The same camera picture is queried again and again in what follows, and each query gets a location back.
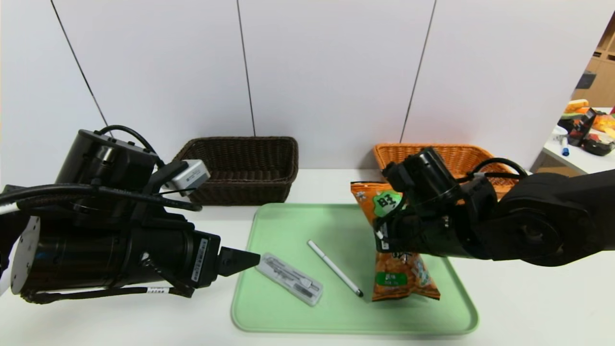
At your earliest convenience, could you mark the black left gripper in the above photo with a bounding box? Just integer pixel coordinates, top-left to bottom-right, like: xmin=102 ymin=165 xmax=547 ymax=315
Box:
xmin=132 ymin=226 xmax=261 ymax=289

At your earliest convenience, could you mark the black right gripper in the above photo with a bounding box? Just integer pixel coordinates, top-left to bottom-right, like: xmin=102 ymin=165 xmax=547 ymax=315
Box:
xmin=373 ymin=212 xmax=423 ymax=254

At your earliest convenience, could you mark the orange snack bag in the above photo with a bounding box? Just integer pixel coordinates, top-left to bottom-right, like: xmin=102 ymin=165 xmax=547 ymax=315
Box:
xmin=350 ymin=181 xmax=441 ymax=302

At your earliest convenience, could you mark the clear plastic compass case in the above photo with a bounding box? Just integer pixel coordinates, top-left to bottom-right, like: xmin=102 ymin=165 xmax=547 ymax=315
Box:
xmin=255 ymin=252 xmax=324 ymax=307

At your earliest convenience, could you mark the dark brown wicker basket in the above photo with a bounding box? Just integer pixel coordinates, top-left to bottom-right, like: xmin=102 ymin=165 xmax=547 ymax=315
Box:
xmin=172 ymin=136 xmax=299 ymax=206

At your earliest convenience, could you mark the orange wicker basket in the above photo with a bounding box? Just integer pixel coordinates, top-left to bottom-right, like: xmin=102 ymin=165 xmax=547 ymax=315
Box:
xmin=373 ymin=143 xmax=525 ymax=200

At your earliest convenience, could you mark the white pen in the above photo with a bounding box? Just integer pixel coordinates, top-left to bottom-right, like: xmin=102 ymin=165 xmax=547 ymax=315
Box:
xmin=307 ymin=239 xmax=364 ymax=297

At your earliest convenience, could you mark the light green plastic tray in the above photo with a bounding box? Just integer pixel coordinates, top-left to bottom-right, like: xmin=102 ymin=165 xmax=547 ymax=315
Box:
xmin=231 ymin=203 xmax=479 ymax=334

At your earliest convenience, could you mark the white background table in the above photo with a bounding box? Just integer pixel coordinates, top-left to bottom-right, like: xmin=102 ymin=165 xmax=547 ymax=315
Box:
xmin=541 ymin=107 xmax=615 ymax=176

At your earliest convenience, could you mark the black snack package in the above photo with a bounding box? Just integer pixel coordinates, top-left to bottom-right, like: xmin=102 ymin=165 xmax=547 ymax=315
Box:
xmin=567 ymin=109 xmax=597 ymax=147

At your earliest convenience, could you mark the black bowl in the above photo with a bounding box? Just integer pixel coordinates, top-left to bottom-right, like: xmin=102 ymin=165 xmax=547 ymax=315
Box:
xmin=580 ymin=133 xmax=615 ymax=156

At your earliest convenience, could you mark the yellow snack pack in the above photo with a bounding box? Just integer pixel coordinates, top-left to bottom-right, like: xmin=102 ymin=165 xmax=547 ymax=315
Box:
xmin=591 ymin=114 xmax=615 ymax=135

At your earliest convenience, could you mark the wooden cabinet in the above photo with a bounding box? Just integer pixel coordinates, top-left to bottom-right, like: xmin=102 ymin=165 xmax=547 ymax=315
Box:
xmin=570 ymin=10 xmax=615 ymax=109

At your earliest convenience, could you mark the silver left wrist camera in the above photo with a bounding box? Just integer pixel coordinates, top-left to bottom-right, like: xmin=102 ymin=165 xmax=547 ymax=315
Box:
xmin=171 ymin=160 xmax=211 ymax=196

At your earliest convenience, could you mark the black right camera cable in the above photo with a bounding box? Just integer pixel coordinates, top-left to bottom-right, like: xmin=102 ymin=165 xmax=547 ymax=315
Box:
xmin=468 ymin=158 xmax=529 ymax=182

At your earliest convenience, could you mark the black camera cable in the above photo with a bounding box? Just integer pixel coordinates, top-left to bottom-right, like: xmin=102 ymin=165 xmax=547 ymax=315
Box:
xmin=94 ymin=124 xmax=166 ymax=169
xmin=468 ymin=158 xmax=529 ymax=182

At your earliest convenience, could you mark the black left camera cable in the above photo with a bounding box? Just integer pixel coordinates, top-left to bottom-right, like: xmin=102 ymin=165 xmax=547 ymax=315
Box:
xmin=94 ymin=124 xmax=166 ymax=169

